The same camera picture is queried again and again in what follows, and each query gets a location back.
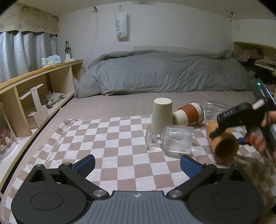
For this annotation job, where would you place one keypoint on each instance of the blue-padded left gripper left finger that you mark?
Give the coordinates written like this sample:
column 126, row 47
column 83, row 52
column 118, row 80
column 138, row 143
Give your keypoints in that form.
column 75, row 175

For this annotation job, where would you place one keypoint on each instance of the orange wooden cup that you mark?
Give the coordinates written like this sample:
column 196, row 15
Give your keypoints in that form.
column 225, row 146

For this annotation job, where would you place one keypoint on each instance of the clear ribbed glass tumbler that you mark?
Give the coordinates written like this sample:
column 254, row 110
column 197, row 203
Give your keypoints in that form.
column 213, row 109

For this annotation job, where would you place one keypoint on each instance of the green glass bottle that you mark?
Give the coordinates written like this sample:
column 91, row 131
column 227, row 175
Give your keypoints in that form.
column 68, row 49

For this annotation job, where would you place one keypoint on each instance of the ribbed stemmed glass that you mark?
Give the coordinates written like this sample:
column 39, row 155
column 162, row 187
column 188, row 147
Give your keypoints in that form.
column 173, row 139

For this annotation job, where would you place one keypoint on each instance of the checkered brown white cloth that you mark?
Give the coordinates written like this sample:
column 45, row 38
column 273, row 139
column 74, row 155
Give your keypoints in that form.
column 124, row 163

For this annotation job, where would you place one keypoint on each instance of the grey duvet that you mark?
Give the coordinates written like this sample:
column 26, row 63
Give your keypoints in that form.
column 140, row 71

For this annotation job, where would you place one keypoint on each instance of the beige curtain valance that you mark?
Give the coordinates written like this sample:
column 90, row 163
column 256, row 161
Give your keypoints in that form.
column 24, row 18

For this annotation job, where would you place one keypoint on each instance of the person's right hand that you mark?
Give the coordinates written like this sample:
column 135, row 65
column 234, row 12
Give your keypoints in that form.
column 258, row 142

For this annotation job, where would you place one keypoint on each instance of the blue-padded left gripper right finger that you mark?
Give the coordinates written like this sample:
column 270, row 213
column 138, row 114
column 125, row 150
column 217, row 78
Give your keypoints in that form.
column 199, row 175

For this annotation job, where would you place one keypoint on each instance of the grey curtain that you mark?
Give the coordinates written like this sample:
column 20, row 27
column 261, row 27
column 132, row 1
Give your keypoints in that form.
column 21, row 52

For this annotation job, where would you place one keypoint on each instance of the white hanging sweet bag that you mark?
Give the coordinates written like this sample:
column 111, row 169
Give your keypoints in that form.
column 121, row 23

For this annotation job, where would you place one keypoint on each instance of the tissue box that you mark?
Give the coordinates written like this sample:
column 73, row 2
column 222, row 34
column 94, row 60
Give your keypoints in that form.
column 51, row 60

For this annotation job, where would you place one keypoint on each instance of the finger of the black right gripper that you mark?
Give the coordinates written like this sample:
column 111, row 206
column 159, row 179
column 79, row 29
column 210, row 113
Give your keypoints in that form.
column 217, row 132

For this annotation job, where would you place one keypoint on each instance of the small wooden stand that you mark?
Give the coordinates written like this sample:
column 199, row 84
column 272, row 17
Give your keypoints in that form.
column 36, row 114

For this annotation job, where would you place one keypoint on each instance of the wooden wall shelf niche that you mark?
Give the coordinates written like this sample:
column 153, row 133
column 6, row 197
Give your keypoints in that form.
column 261, row 56

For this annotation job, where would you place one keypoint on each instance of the cream ceramic cup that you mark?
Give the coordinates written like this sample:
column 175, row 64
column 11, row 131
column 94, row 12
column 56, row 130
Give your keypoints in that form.
column 162, row 114

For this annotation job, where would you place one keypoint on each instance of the white charger block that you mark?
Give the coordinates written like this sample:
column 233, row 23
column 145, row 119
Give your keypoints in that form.
column 69, row 58

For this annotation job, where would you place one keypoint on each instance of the wooden bedside shelf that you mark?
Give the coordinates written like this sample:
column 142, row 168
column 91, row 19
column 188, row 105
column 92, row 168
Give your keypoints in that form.
column 28, row 102

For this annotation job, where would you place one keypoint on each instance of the cream cup brown sleeve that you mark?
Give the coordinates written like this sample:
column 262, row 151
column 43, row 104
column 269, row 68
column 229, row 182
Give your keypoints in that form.
column 189, row 115

